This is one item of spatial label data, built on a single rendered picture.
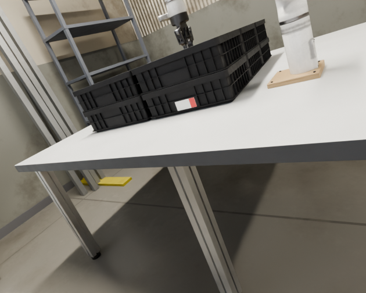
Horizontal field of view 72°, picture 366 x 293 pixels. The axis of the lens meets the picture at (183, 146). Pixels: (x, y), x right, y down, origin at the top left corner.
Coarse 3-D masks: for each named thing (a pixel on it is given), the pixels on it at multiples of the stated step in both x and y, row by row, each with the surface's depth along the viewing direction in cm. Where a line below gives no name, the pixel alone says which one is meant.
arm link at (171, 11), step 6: (174, 0) 98; (180, 0) 99; (168, 6) 100; (174, 6) 99; (180, 6) 99; (168, 12) 101; (174, 12) 100; (180, 12) 99; (162, 18) 102; (168, 18) 104
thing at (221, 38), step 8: (232, 32) 97; (208, 40) 84; (216, 40) 84; (224, 40) 88; (192, 48) 88; (200, 48) 87; (168, 56) 93; (176, 56) 92; (184, 56) 91; (152, 64) 98; (160, 64) 96; (136, 72) 103
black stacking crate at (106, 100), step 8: (120, 80) 109; (128, 80) 108; (136, 80) 109; (104, 88) 116; (112, 88) 114; (120, 88) 112; (128, 88) 110; (136, 88) 108; (80, 96) 124; (88, 96) 122; (96, 96) 120; (104, 96) 117; (112, 96) 115; (120, 96) 113; (128, 96) 112; (136, 96) 109; (88, 104) 125; (96, 104) 123; (104, 104) 119
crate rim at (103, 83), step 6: (126, 72) 105; (108, 78) 110; (114, 78) 109; (120, 78) 108; (96, 84) 115; (102, 84) 114; (108, 84) 112; (78, 90) 122; (84, 90) 120; (90, 90) 118
